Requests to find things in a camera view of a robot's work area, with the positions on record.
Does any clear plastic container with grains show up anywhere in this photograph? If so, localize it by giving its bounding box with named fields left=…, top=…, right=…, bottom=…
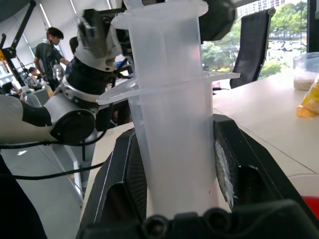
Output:
left=292, top=51, right=319, bottom=92

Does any yellow plastic bag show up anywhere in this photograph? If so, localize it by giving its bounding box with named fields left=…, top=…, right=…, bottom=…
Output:
left=296, top=74, right=319, bottom=119

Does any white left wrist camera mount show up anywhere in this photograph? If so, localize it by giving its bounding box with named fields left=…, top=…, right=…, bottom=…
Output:
left=74, top=17, right=123, bottom=73

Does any seated person with dark hair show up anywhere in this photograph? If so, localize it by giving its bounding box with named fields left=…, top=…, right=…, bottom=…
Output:
left=26, top=66, right=44, bottom=87

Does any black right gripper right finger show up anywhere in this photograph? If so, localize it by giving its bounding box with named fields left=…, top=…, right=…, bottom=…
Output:
left=212, top=114, right=314, bottom=214

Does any black metal rack frame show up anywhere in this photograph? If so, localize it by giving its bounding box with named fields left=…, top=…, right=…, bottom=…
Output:
left=0, top=0, right=37, bottom=73

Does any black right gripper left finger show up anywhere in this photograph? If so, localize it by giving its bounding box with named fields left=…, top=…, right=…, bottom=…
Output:
left=79, top=128, right=148, bottom=225

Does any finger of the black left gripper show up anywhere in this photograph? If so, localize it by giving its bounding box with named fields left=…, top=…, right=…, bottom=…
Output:
left=198, top=0, right=237, bottom=42

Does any translucent plastic syringe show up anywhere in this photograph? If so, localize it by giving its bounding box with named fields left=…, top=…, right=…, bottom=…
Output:
left=98, top=0, right=240, bottom=218

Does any standing person in grey shirt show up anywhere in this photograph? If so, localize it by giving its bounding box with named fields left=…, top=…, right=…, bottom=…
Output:
left=33, top=26, right=71, bottom=91

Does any white cup with red liquid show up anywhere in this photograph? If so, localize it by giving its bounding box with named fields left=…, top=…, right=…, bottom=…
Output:
left=286, top=172, right=319, bottom=218

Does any black window frame post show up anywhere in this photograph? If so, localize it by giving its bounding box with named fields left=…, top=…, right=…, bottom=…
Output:
left=306, top=0, right=319, bottom=53

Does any black mesh office chair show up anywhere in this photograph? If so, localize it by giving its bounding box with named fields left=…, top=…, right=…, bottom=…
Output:
left=229, top=7, right=276, bottom=90

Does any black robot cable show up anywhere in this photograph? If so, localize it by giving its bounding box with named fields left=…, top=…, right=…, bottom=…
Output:
left=13, top=161, right=106, bottom=181

